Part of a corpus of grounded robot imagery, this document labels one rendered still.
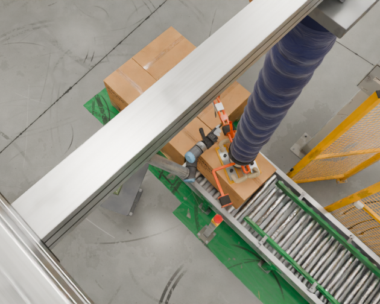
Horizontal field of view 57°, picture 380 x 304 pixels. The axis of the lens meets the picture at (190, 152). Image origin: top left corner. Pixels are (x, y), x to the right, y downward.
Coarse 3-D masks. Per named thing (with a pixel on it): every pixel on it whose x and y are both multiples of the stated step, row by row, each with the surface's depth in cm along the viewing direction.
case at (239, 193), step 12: (216, 144) 302; (228, 144) 302; (204, 156) 297; (216, 156) 298; (204, 168) 313; (240, 168) 295; (264, 168) 296; (252, 180) 292; (264, 180) 293; (228, 192) 307; (240, 192) 288; (252, 192) 289; (240, 204) 303
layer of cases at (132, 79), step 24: (144, 48) 379; (168, 48) 381; (192, 48) 382; (120, 72) 368; (144, 72) 369; (120, 96) 359; (240, 96) 365; (192, 120) 353; (216, 120) 354; (168, 144) 350; (192, 144) 344
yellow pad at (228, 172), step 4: (216, 148) 298; (224, 148) 298; (220, 152) 297; (224, 152) 297; (228, 152) 298; (220, 156) 296; (224, 156) 293; (228, 156) 296; (220, 160) 295; (224, 164) 293; (224, 168) 293; (228, 168) 292; (232, 168) 292; (224, 172) 293; (228, 172) 291; (232, 172) 291; (236, 172) 292; (228, 176) 290; (236, 176) 290; (228, 180) 290; (232, 180) 289
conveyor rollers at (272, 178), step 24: (216, 192) 329; (240, 216) 323; (264, 216) 323; (288, 216) 325; (312, 240) 317; (336, 240) 319; (288, 264) 311; (336, 264) 311; (360, 264) 312; (360, 288) 305
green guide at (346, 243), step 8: (280, 184) 324; (288, 192) 323; (304, 192) 322; (296, 200) 322; (304, 208) 321; (312, 216) 320; (320, 224) 320; (328, 224) 314; (336, 232) 311; (344, 240) 309; (352, 248) 307; (360, 256) 306; (368, 264) 305; (376, 272) 303
